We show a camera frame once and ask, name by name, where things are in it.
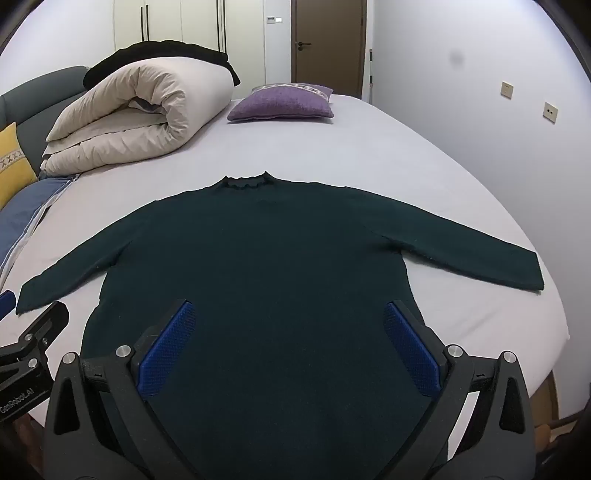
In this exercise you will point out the dark green sweater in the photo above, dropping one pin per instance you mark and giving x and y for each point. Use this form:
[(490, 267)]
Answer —
[(277, 277)]

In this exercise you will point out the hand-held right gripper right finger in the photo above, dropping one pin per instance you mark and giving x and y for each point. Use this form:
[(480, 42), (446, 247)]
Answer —
[(411, 346)]

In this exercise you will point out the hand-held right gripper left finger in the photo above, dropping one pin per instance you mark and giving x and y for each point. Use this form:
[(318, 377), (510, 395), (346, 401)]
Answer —
[(168, 346)]

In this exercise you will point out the black cloth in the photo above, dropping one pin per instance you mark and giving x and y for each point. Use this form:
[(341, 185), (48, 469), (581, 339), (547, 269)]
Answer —
[(161, 53)]

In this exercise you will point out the patterned pillow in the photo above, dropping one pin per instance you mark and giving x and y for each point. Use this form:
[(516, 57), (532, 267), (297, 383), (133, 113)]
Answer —
[(295, 86)]

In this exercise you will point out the yellow cushion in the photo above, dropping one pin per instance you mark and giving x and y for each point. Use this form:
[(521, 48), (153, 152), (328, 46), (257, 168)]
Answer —
[(14, 161)]

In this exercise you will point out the bed with white sheet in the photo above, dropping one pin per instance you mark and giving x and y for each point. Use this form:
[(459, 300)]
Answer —
[(369, 152)]

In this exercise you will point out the grey padded headboard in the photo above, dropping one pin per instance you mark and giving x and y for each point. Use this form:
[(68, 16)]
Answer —
[(41, 97)]

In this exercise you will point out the rolled beige duvet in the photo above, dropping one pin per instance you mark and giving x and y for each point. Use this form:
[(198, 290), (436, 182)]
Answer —
[(138, 106)]

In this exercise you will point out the beige wall socket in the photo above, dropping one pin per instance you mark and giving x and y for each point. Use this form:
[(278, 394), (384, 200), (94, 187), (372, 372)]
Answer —
[(507, 90), (550, 113)]

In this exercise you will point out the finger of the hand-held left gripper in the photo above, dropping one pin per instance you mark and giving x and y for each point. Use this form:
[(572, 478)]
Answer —
[(48, 321), (4, 302)]

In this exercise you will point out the brown door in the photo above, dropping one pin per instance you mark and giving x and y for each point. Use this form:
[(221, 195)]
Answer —
[(330, 41)]

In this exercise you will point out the white wardrobe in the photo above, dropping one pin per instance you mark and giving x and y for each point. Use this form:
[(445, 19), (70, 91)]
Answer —
[(184, 23)]

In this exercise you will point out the blue pillow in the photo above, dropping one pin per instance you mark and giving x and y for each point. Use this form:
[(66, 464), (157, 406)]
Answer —
[(23, 207)]

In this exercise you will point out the purple pillow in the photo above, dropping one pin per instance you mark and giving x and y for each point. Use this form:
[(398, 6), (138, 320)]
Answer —
[(281, 105)]

